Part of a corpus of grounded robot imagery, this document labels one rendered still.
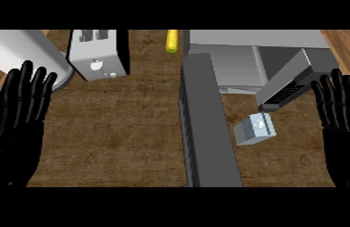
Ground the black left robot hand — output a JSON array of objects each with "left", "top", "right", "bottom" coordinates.
[{"left": 0, "top": 60, "right": 60, "bottom": 188}]

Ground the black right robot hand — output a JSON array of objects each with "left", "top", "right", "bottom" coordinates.
[{"left": 311, "top": 68, "right": 350, "bottom": 188}]

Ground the pale blue milk carton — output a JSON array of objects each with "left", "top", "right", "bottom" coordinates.
[{"left": 232, "top": 112, "right": 278, "bottom": 146}]

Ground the grey microwave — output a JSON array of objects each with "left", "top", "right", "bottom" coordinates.
[{"left": 184, "top": 30, "right": 342, "bottom": 112}]

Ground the dark grey microwave door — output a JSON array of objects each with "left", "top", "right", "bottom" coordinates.
[{"left": 178, "top": 53, "right": 246, "bottom": 188}]

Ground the white cylindrical appliance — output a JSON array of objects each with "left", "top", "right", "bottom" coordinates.
[{"left": 0, "top": 30, "right": 76, "bottom": 93}]

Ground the silver toaster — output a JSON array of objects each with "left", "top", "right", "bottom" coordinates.
[{"left": 67, "top": 30, "right": 132, "bottom": 82}]

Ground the yellow corn cob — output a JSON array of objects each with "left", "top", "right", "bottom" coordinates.
[{"left": 166, "top": 30, "right": 179, "bottom": 54}]

